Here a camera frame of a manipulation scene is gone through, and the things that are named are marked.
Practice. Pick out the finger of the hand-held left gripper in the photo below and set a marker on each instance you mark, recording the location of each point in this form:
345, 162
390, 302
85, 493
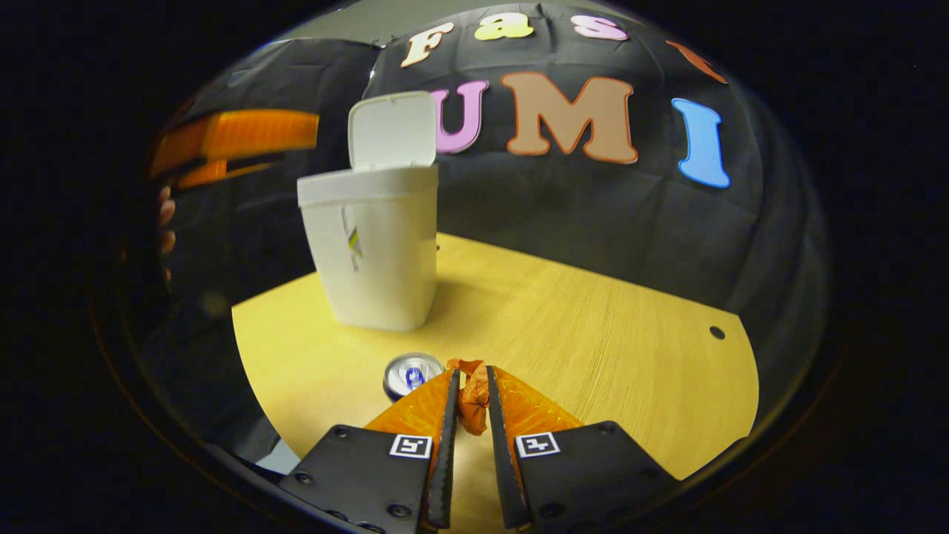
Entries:
252, 133
215, 173

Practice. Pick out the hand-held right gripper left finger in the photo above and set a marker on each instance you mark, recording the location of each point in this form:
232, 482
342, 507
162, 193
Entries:
356, 475

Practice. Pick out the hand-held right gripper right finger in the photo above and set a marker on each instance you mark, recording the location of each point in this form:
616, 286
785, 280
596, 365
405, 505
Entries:
586, 475

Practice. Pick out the silver and blue pop can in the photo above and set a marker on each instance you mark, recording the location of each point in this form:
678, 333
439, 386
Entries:
408, 374

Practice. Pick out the orange paper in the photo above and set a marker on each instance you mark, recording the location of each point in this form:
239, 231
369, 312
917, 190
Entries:
473, 404

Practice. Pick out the white desktop garbage bin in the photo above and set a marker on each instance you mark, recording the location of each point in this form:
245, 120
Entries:
371, 252

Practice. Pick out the black backdrop cloth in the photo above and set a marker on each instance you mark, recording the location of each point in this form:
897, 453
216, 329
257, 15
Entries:
593, 215

